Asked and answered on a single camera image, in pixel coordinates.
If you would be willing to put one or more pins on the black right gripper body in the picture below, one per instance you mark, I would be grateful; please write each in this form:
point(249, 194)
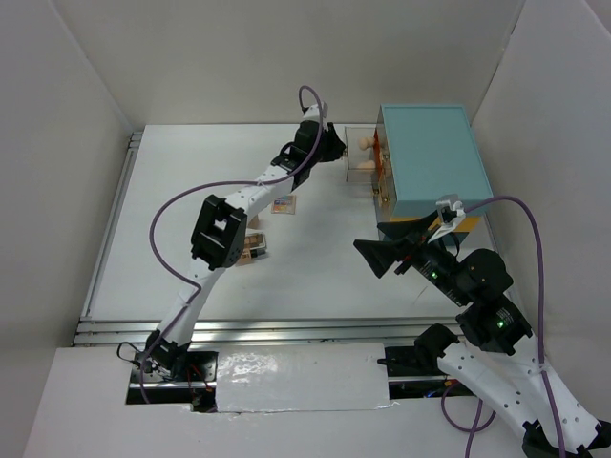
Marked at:
point(433, 261)

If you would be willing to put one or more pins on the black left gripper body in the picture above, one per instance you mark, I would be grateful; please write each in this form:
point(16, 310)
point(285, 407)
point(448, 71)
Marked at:
point(329, 150)

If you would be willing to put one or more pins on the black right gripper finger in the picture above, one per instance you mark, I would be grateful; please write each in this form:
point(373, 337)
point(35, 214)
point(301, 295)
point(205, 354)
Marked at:
point(382, 255)
point(396, 230)

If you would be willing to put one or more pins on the clear drawer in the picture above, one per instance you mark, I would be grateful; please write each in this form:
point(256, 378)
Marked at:
point(354, 155)

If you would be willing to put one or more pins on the beige makeup sponge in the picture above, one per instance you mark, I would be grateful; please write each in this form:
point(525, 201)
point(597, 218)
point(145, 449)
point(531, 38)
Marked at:
point(366, 165)
point(365, 143)

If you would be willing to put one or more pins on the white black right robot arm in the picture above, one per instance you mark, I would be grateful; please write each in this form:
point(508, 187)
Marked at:
point(497, 355)

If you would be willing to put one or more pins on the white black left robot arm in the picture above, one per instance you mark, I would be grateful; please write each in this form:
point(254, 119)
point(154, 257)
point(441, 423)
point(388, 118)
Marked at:
point(217, 240)

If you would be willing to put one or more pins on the colourful small eyeshadow palette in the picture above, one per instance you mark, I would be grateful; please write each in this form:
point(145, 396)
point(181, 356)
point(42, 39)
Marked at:
point(284, 205)

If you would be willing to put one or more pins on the teal yellow drawer cabinet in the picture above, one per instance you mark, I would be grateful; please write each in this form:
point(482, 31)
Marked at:
point(421, 154)

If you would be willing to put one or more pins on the long eyeshadow palette horizontal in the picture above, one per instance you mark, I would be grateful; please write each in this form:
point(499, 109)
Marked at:
point(255, 241)

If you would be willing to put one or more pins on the white foam front panel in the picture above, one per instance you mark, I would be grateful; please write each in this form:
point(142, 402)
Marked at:
point(305, 377)

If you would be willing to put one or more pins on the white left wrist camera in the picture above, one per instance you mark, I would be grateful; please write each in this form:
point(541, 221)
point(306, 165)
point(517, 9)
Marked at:
point(316, 113)

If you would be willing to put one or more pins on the aluminium table frame rails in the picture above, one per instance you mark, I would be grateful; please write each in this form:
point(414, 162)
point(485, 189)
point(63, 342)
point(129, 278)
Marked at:
point(312, 285)

